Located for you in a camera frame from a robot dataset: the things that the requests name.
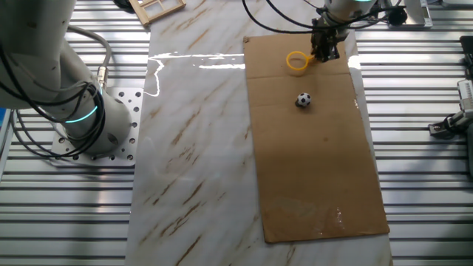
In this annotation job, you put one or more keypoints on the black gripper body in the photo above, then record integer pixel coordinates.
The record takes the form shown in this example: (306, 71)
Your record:
(329, 31)

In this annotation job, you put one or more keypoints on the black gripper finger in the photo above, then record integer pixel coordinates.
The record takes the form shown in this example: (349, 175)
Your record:
(318, 48)
(330, 52)

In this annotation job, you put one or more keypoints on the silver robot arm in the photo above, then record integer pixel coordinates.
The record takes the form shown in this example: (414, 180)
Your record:
(74, 85)

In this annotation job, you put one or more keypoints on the small soccer ball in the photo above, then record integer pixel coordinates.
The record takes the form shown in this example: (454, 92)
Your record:
(304, 99)

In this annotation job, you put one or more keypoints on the brown cardboard sheet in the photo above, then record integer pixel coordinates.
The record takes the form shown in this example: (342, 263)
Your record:
(314, 166)

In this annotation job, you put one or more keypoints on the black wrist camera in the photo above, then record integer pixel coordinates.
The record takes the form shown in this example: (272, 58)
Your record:
(397, 15)

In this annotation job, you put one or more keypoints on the silver ribbed camera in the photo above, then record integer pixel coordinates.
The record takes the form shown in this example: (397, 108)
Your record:
(418, 13)
(466, 94)

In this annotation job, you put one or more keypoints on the black bracket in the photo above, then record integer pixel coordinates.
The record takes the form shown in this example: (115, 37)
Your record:
(468, 55)

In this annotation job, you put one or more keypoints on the wooden window frame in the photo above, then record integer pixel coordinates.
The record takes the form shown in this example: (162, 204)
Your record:
(138, 11)

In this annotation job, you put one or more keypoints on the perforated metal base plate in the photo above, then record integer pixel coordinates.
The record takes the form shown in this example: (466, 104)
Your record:
(137, 117)

